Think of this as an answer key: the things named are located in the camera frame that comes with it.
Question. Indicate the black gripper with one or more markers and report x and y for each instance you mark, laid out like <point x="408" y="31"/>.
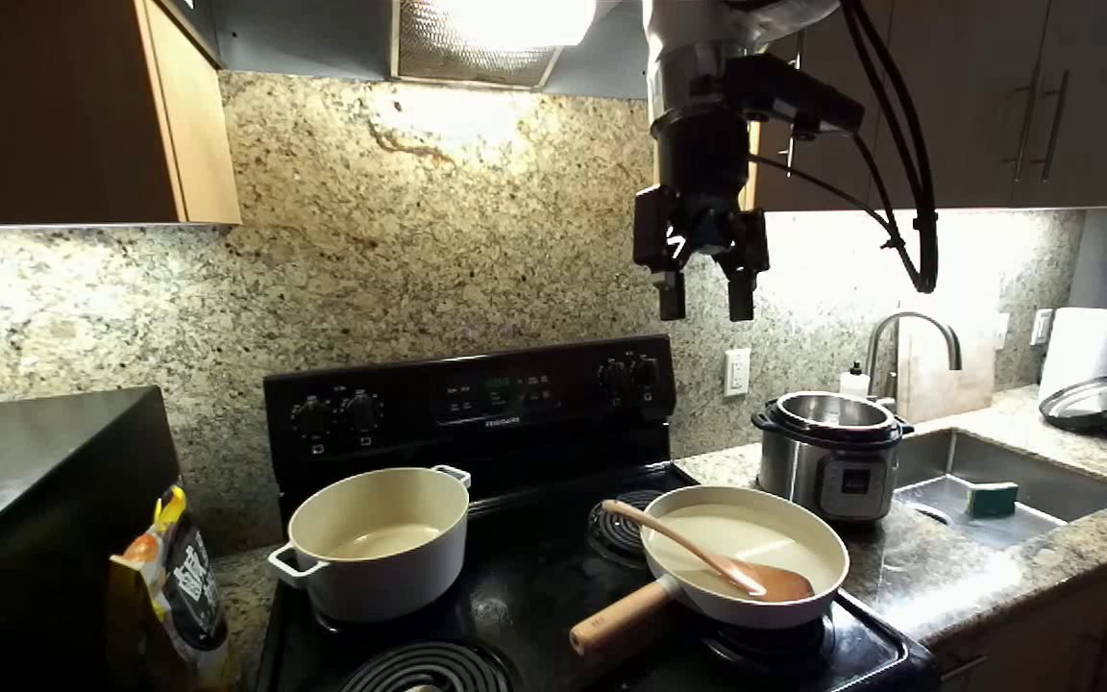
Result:
<point x="695" y="207"/>

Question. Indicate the wooden spoon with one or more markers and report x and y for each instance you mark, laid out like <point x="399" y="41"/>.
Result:
<point x="759" y="581"/>

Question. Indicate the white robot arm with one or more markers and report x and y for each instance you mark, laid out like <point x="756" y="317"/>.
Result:
<point x="709" y="77"/>

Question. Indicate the white soap dispenser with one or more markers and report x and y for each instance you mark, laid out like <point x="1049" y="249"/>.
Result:
<point x="854" y="382"/>

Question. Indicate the chrome kitchen faucet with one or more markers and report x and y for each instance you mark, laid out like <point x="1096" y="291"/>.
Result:
<point x="896" y="349"/>

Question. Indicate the stainless pressure cooker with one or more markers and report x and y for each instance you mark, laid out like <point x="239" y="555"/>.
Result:
<point x="833" y="457"/>

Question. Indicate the black electric stove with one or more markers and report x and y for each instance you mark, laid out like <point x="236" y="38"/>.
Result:
<point x="544" y="437"/>

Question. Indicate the rear right coil burner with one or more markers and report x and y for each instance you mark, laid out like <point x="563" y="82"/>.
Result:
<point x="613" y="533"/>

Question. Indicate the coil burner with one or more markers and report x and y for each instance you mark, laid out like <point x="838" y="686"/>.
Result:
<point x="430" y="665"/>
<point x="613" y="533"/>

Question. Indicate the steel kitchen sink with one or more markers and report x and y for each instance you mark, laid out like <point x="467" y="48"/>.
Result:
<point x="938" y="467"/>

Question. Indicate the steel range hood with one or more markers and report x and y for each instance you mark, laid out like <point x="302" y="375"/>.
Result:
<point x="572" y="48"/>

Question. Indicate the green sponge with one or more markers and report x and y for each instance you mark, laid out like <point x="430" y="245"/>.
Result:
<point x="992" y="503"/>

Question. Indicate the white paper towel roll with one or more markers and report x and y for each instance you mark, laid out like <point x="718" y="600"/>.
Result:
<point x="1076" y="350"/>

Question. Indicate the front left coil burner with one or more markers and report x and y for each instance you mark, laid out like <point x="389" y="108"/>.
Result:
<point x="430" y="665"/>

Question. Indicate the black microwave oven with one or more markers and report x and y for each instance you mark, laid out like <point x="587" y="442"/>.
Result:
<point x="77" y="482"/>

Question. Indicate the white wall outlet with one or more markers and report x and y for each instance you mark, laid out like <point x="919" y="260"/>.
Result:
<point x="736" y="369"/>

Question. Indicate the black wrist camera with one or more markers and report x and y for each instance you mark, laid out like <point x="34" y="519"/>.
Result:
<point x="767" y="86"/>

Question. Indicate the cream frying pan wooden handle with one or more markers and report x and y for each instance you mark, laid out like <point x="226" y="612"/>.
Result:
<point x="732" y="555"/>

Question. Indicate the right wooden wall cabinet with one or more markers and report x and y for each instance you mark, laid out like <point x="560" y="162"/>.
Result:
<point x="1008" y="94"/>

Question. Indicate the wooden wall cabinet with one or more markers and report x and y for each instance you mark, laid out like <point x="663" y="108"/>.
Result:
<point x="1008" y="94"/>
<point x="108" y="112"/>

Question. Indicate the cream pot with handles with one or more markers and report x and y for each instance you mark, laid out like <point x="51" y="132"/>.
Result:
<point x="377" y="542"/>

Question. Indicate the left wooden wall cabinet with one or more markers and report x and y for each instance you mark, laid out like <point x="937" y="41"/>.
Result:
<point x="108" y="112"/>

